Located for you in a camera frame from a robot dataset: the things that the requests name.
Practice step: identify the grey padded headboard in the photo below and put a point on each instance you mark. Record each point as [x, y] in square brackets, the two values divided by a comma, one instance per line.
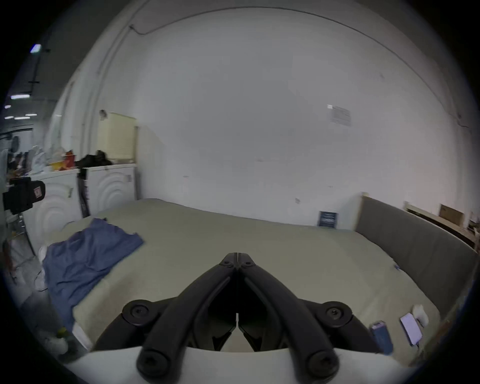
[416, 243]

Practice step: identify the cardboard carton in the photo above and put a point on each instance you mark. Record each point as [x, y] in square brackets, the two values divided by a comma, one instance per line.
[452, 214]

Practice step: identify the bed with beige sheet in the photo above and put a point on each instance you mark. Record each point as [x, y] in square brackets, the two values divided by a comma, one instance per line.
[292, 258]

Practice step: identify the dark blue shirt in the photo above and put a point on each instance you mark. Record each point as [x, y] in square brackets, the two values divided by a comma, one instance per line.
[84, 260]

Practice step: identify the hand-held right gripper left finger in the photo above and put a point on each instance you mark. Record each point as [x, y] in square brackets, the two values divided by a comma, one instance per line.
[195, 300]

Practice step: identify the white washing machine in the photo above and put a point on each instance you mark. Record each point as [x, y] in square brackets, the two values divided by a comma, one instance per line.
[56, 204]
[112, 185]

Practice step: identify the blue card holder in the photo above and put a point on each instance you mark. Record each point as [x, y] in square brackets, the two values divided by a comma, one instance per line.
[382, 336]

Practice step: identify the black camera on tripod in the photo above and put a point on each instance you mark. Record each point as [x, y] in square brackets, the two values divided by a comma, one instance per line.
[23, 194]

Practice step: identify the cream slatted panel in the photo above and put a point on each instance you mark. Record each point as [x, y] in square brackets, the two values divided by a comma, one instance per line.
[117, 138]

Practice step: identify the black bag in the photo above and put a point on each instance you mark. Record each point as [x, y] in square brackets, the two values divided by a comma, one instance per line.
[93, 159]

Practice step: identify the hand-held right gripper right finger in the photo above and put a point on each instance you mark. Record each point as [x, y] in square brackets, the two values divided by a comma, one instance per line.
[285, 303]

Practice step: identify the dark blue sign board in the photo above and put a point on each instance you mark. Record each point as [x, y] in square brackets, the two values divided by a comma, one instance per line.
[327, 219]

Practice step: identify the smartphone with lit screen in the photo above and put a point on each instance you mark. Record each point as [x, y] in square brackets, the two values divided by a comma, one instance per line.
[410, 328]

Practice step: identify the small white box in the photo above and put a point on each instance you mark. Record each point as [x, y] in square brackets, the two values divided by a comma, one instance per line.
[420, 314]

